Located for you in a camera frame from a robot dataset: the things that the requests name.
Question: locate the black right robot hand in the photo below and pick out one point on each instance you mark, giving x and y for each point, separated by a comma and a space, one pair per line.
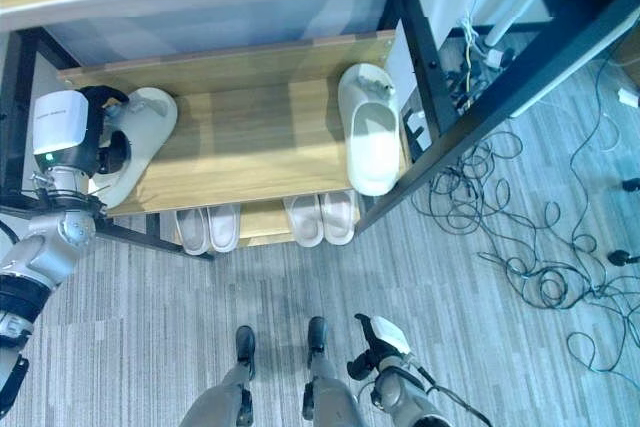
390, 334

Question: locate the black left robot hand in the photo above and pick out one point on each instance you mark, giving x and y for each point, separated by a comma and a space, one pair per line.
60, 119

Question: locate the white slipper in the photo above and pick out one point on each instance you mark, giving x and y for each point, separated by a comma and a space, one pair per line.
372, 147
152, 122

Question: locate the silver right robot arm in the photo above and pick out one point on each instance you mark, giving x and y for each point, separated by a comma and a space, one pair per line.
405, 392

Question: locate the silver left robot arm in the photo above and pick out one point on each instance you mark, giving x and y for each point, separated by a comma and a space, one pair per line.
42, 252

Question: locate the wooden black-framed shoe rack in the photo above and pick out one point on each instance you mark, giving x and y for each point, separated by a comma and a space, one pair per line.
250, 147

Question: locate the silver right robot leg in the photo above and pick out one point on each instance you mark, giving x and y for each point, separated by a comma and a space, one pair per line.
325, 387

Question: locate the silver robot leg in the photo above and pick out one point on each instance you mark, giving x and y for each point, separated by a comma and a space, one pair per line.
225, 392
325, 387

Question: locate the beige slipper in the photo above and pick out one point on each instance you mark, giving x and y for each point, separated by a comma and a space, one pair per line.
340, 217
192, 232
306, 222
224, 227

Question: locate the silver left robot leg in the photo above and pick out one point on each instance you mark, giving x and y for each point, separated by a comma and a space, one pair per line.
225, 392

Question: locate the black plug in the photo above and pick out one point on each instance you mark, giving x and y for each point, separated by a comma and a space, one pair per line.
620, 257

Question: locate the black power strip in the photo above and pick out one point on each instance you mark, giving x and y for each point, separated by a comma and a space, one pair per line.
467, 82

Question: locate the white power adapter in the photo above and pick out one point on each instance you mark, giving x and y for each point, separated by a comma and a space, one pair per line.
495, 58

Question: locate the white plug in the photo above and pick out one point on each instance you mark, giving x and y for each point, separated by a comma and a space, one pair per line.
628, 97

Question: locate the white table leg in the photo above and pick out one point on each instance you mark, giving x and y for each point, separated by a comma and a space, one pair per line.
510, 12

